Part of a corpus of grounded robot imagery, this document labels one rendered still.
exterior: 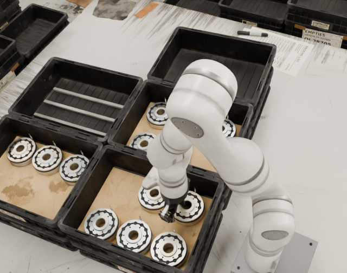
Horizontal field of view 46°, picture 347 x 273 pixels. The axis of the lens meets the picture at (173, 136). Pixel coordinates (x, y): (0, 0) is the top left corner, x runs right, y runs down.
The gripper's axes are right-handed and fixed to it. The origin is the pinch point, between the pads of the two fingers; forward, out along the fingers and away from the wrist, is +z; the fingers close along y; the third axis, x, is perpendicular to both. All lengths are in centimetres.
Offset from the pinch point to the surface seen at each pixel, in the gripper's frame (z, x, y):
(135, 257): -4.5, 1.4, -18.5
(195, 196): 1.9, -2.5, 7.3
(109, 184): 5.9, 24.9, 0.0
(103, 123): 6.3, 41.8, 19.9
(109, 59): 19, 69, 59
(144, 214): 5.4, 9.2, -3.7
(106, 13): 19, 90, 86
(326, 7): 35, -3, 161
